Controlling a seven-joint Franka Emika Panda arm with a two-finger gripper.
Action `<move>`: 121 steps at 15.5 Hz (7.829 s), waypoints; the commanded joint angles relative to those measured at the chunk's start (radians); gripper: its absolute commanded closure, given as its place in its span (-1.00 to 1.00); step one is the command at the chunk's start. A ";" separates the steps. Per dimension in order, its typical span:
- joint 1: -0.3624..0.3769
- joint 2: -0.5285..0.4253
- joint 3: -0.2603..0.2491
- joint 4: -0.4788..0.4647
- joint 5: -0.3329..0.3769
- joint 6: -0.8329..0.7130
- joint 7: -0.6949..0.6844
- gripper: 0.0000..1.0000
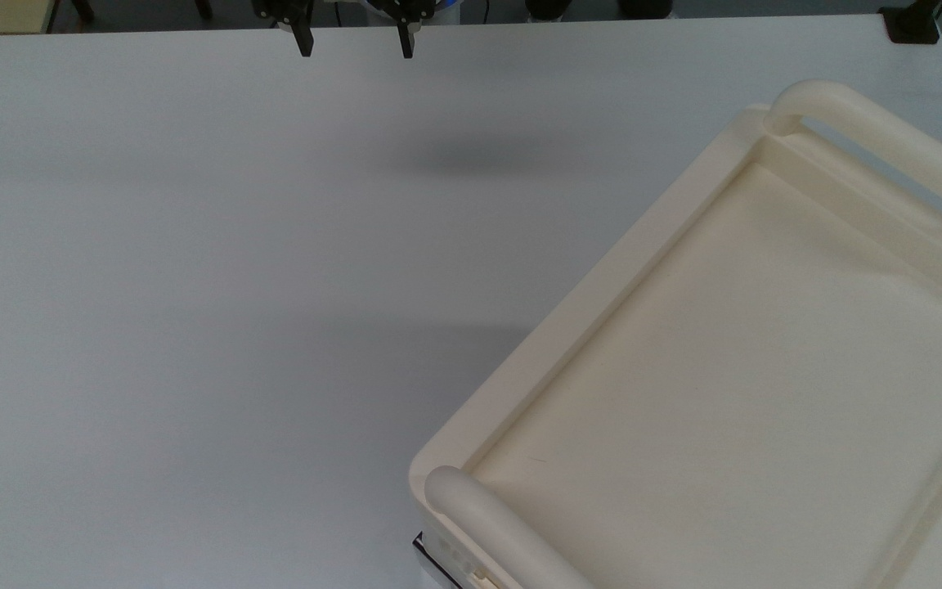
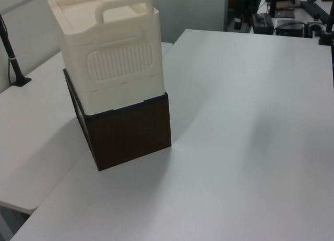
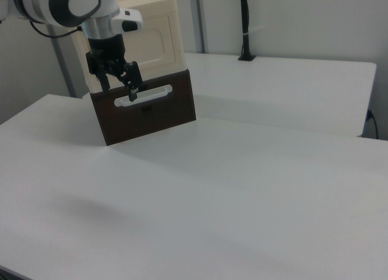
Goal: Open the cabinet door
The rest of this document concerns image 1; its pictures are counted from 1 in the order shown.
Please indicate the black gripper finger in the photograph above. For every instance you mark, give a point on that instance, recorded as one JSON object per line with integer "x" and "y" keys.
{"x": 407, "y": 37}
{"x": 302, "y": 37}

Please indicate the black table clamp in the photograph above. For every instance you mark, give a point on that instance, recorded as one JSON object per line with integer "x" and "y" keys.
{"x": 912, "y": 29}

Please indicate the cream plastic cabinet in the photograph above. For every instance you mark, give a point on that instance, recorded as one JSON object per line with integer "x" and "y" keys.
{"x": 724, "y": 368}

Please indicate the black chair leg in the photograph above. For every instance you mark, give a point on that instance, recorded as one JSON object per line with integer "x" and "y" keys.
{"x": 83, "y": 8}
{"x": 204, "y": 7}

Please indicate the black rounded object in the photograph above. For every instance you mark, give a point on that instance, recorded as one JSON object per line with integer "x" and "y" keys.
{"x": 546, "y": 8}
{"x": 646, "y": 7}

